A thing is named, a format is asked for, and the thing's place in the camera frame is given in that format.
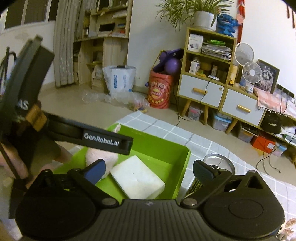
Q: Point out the framed cat picture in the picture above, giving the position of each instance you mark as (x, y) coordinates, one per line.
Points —
(269, 76)

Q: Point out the pink striped cloth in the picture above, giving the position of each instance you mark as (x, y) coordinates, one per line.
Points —
(275, 103)

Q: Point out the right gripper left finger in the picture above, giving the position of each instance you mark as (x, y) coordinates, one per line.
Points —
(84, 180)

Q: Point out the pink plush pig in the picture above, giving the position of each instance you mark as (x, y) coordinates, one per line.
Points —
(94, 154)

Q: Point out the red cylindrical bucket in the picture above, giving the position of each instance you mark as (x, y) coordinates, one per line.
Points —
(159, 90)

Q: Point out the small white desk fan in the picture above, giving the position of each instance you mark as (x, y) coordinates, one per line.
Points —
(252, 73)

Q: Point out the white foam block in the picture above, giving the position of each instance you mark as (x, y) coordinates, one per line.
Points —
(137, 180)

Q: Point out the person left hand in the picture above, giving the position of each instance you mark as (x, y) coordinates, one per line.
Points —
(27, 166)

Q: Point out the potted green plant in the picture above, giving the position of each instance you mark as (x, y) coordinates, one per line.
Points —
(197, 14)

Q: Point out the wooden bookshelf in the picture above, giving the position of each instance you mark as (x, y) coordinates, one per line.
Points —
(103, 41)

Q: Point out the red box under cabinet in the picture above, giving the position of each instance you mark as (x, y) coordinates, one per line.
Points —
(263, 144)

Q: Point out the low wooden drawer cabinet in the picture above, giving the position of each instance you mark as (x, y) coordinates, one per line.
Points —
(242, 106)

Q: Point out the white paper bag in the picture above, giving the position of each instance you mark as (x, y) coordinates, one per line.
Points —
(119, 78)

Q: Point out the green tin can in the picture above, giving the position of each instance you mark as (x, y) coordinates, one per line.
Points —
(207, 169)

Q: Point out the tall wooden shelf cabinet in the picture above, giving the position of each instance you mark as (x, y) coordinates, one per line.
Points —
(206, 69)

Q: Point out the green plastic bin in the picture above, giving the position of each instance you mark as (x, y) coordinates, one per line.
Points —
(168, 160)

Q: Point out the blue stitch plush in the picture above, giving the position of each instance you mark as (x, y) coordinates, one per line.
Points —
(226, 24)

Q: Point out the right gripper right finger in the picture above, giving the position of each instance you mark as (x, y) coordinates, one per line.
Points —
(204, 193)

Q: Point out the large white fan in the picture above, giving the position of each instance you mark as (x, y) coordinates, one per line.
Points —
(243, 54)

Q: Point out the purple ball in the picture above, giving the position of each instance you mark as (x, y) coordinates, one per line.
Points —
(173, 66)

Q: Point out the grey curtain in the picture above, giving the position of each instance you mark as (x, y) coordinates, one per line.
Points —
(64, 34)

